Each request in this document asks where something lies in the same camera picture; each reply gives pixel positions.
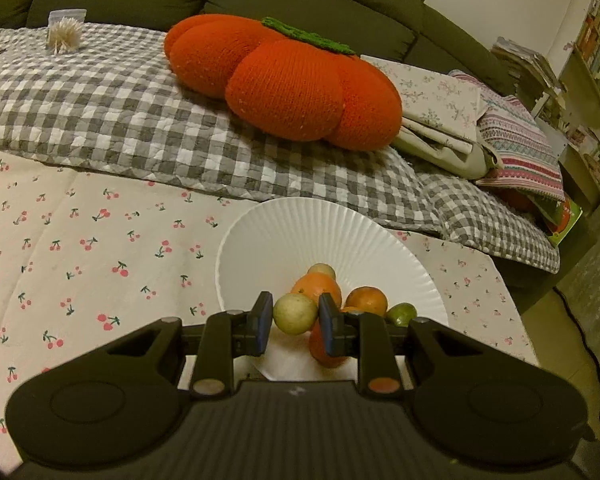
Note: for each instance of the striped patterned pillow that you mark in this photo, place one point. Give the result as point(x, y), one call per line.
point(515, 140)

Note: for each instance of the stack of papers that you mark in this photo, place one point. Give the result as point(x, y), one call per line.
point(525, 60)

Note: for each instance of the grey checkered blanket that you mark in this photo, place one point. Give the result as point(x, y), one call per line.
point(130, 115)

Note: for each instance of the green tomato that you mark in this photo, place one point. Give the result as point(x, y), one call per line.
point(401, 314)

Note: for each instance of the small tangerine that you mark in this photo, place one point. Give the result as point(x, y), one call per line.
point(366, 300)

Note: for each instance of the green and orange book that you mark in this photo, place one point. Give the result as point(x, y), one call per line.
point(562, 217)

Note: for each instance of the large orange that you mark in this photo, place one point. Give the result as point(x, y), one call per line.
point(316, 287)

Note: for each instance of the folded floral cloth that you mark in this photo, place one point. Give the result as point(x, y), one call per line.
point(430, 105)

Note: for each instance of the cherry print tablecloth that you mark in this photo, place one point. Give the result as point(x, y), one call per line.
point(80, 260)

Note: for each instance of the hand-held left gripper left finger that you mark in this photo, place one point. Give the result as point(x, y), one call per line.
point(260, 325)

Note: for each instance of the red tomato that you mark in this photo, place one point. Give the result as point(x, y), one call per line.
point(324, 352)

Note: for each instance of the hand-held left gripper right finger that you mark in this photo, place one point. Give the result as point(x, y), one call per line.
point(330, 327)

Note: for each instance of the bookshelf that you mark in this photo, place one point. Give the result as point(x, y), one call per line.
point(592, 60)

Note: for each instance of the grey patterned rug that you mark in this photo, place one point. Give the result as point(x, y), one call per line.
point(597, 290)

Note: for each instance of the orange pumpkin cushion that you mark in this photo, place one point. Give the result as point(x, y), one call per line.
point(290, 80)

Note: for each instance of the white ribbed plate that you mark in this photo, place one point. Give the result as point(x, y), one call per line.
point(300, 235)

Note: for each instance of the yellow-green round fruit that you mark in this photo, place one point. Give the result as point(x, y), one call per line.
point(322, 270)
point(294, 314)

